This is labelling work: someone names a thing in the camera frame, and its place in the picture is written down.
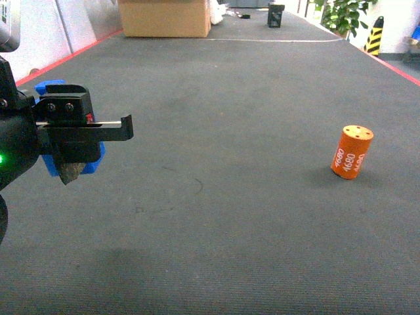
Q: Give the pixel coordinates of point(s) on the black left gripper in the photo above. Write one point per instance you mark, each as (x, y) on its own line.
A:
(60, 123)

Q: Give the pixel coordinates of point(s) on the blue block part with knob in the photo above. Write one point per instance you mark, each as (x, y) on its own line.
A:
(89, 168)

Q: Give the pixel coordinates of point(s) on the orange cylinder cap with numbers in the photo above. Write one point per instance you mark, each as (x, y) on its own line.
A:
(351, 151)

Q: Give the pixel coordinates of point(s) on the cardboard box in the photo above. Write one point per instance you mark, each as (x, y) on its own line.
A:
(180, 19)

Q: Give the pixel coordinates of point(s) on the grey conveyor belt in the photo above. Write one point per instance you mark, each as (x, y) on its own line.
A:
(224, 201)

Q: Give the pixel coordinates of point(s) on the white plastic bag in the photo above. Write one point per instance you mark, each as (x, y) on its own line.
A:
(217, 11)

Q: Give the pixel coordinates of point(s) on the small black box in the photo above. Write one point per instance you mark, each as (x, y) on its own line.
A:
(275, 12)

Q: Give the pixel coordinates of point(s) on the green potted plant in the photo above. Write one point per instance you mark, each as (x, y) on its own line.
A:
(343, 17)

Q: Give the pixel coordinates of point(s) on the yellow black striped bollard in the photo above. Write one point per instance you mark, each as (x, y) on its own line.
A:
(373, 43)

